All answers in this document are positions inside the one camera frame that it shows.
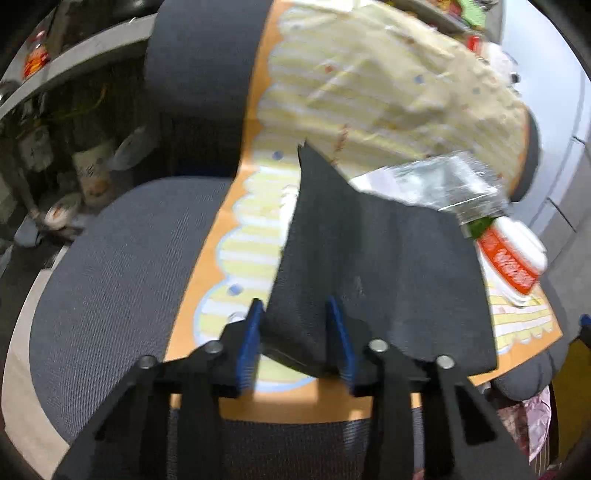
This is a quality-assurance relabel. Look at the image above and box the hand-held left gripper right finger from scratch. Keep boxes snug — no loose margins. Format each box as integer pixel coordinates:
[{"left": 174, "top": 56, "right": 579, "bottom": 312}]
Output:
[{"left": 325, "top": 295, "right": 539, "bottom": 480}]

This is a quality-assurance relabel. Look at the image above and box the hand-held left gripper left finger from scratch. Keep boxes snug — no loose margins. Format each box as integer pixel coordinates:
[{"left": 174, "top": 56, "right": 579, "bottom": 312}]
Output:
[{"left": 53, "top": 299, "right": 266, "bottom": 480}]

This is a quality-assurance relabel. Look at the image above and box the black fabric sheet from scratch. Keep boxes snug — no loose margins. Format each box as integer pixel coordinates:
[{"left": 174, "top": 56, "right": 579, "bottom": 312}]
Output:
[{"left": 263, "top": 142, "right": 498, "bottom": 377}]

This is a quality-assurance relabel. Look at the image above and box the white instant noodle bowl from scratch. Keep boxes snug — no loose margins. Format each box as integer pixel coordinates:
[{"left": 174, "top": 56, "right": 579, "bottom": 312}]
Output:
[{"left": 475, "top": 216, "right": 549, "bottom": 308}]

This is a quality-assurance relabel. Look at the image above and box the brown wooden furniture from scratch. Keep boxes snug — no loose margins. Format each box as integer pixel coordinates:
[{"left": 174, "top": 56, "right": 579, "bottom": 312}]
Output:
[{"left": 551, "top": 344, "right": 591, "bottom": 467}]

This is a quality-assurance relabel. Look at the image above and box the pink plastic bag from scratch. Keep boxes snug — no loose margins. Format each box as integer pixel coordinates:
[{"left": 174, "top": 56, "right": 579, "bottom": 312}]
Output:
[{"left": 496, "top": 385, "right": 555, "bottom": 467}]

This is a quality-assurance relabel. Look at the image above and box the grey office chair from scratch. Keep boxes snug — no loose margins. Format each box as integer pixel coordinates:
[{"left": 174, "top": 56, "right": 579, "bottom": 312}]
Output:
[{"left": 28, "top": 0, "right": 573, "bottom": 480}]

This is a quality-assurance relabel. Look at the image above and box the green snack packet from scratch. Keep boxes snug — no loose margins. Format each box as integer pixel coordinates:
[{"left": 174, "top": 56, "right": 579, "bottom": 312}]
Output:
[{"left": 466, "top": 217, "right": 495, "bottom": 238}]

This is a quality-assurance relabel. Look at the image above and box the clear plastic wrapper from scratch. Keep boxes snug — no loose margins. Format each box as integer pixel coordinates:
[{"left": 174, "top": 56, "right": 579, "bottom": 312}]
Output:
[{"left": 351, "top": 154, "right": 511, "bottom": 227}]

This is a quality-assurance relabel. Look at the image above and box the white bottle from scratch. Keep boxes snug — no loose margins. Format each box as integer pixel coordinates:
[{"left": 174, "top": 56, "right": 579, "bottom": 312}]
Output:
[{"left": 71, "top": 138, "right": 116, "bottom": 208}]

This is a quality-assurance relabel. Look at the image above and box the grey refrigerator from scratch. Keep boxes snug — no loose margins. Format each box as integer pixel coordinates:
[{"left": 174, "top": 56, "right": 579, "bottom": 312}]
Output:
[{"left": 501, "top": 0, "right": 591, "bottom": 278}]

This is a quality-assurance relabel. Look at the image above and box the orange yellow striped towel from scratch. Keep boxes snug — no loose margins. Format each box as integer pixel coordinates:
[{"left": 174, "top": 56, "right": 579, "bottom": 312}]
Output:
[{"left": 164, "top": 0, "right": 564, "bottom": 423}]

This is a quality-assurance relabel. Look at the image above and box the grey curved shelf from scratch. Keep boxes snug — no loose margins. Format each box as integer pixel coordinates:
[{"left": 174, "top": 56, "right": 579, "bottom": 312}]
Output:
[{"left": 0, "top": 14, "right": 158, "bottom": 118}]

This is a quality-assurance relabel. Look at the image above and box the cluttered grey desk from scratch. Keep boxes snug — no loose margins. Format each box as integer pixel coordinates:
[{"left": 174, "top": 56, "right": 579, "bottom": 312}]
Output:
[{"left": 402, "top": 0, "right": 504, "bottom": 42}]

